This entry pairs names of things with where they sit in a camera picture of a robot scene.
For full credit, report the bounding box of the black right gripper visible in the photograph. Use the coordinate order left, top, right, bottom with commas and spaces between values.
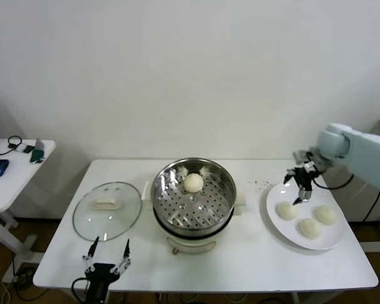
283, 167, 318, 207

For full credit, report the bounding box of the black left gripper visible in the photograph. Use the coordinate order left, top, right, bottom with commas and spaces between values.
82, 236, 132, 304

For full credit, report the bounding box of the white steamed baozi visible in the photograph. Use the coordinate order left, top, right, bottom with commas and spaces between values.
277, 201, 299, 220
183, 173, 205, 193
313, 205, 337, 225
296, 218, 323, 240

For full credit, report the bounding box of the round glass pot lid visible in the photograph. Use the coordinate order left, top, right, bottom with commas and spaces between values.
72, 181, 143, 243

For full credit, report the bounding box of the stainless steel steamer basket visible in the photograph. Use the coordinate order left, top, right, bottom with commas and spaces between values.
141, 157, 246, 232

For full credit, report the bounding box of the white oval plate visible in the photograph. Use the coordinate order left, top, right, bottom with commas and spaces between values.
265, 180, 346, 251

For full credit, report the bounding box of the white electric cooker pot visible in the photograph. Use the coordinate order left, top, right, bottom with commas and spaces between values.
141, 182, 246, 256

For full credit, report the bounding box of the white side table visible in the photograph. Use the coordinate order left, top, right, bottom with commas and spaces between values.
0, 138, 56, 274

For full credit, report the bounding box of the green flat item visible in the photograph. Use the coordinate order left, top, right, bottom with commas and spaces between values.
30, 148, 47, 165

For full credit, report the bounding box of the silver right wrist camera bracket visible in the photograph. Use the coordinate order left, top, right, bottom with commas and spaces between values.
292, 150, 336, 174

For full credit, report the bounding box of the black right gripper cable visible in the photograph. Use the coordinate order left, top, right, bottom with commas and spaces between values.
312, 173, 355, 191

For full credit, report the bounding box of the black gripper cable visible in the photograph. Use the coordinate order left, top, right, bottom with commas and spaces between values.
70, 277, 90, 304
312, 173, 355, 191

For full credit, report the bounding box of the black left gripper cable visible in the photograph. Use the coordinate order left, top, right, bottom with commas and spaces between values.
70, 277, 90, 304

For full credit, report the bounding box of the black power cable with plug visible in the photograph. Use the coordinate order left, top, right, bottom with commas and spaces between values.
362, 189, 380, 224

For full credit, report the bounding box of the black floor cable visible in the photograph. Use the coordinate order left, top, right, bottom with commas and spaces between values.
12, 265, 35, 301

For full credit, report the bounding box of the white floor cable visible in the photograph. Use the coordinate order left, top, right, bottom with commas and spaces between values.
0, 280, 12, 304

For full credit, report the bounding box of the thin black looped cable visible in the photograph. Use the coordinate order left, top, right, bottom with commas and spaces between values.
0, 136, 23, 157

